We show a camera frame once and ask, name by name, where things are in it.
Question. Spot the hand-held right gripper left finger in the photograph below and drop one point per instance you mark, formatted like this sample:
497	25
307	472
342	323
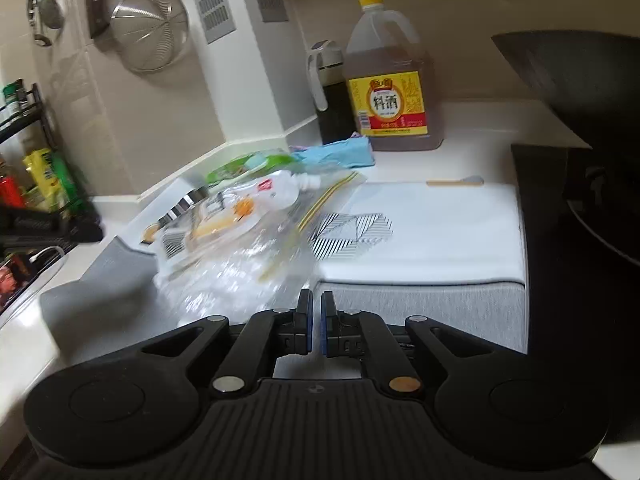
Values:
311	332

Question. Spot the yellow green snack bag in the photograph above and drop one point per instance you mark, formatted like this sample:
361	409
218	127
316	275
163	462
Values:
47	175

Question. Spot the dark sauce bottle white lid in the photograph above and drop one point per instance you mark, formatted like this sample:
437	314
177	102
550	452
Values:
335	110

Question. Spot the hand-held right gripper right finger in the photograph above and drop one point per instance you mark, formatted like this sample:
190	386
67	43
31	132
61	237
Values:
325	332

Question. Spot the metal ladle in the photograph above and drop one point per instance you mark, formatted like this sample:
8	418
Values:
50	10

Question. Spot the grey and white counter mat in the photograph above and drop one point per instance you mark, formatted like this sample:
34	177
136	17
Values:
450	240

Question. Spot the orange label bottle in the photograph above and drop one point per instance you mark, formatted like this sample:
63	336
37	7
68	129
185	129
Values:
7	190

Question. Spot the green plastic packet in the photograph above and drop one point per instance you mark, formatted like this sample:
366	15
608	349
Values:
280	160

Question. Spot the silver striped wrapper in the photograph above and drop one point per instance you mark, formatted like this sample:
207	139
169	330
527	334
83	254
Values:
186	202

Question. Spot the black smartphone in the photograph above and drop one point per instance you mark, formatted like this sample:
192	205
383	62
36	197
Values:
12	280

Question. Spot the blue rubber glove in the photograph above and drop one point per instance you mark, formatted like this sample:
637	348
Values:
340	155

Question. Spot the metal mesh strainer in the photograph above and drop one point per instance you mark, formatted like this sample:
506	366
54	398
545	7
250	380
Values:
150	30

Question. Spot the green cap spice jar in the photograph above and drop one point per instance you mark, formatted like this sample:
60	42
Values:
12	94

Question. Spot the black spice rack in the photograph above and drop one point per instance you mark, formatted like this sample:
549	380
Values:
30	222

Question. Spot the white spouted pouch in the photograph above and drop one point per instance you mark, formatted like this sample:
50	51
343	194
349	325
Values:
270	190

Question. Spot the brown liquid jug yellow label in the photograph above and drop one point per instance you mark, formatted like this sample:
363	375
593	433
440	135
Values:
395	105

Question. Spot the black wok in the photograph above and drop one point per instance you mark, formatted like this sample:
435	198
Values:
575	90

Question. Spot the black glass cooktop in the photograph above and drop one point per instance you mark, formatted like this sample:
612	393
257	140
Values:
545	200

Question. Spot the clear zip bag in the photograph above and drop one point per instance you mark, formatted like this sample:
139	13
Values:
240	270

